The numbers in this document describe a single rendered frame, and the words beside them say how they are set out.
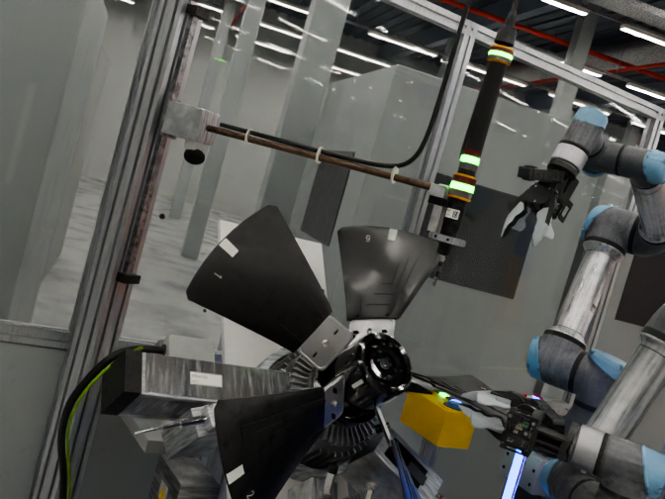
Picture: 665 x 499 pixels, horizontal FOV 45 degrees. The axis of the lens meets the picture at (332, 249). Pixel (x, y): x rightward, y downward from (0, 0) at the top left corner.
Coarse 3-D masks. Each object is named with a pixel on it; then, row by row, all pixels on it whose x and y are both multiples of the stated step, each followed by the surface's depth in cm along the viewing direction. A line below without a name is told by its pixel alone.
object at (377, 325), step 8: (360, 320) 153; (368, 320) 153; (376, 320) 152; (384, 320) 152; (392, 320) 151; (352, 328) 153; (360, 328) 152; (376, 328) 151; (384, 328) 150; (392, 328) 150; (360, 336) 151; (392, 336) 149
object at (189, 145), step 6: (186, 144) 171; (192, 144) 171; (198, 144) 171; (186, 150) 171; (192, 150) 170; (198, 150) 171; (186, 156) 171; (192, 156) 170; (198, 156) 170; (204, 156) 171; (192, 162) 171; (198, 162) 171
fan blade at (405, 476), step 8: (392, 440) 136; (392, 448) 136; (400, 456) 136; (400, 464) 134; (400, 472) 132; (408, 472) 137; (408, 480) 135; (408, 488) 133; (416, 488) 142; (408, 496) 131; (416, 496) 135
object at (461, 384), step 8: (416, 376) 152; (424, 376) 155; (432, 376) 160; (440, 376) 163; (448, 376) 165; (456, 376) 166; (464, 376) 168; (472, 376) 170; (432, 384) 148; (440, 384) 149; (448, 384) 154; (456, 384) 159; (464, 384) 162; (472, 384) 164; (480, 384) 166; (448, 392) 147; (456, 392) 150; (464, 392) 152; (464, 400) 148; (480, 408) 148; (488, 408) 151; (504, 416) 152
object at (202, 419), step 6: (204, 414) 132; (180, 420) 129; (186, 420) 129; (192, 420) 130; (198, 420) 130; (204, 420) 131; (162, 426) 127; (168, 426) 127; (174, 426) 128; (180, 426) 128; (186, 426) 129; (192, 426) 130; (138, 432) 124; (144, 432) 125
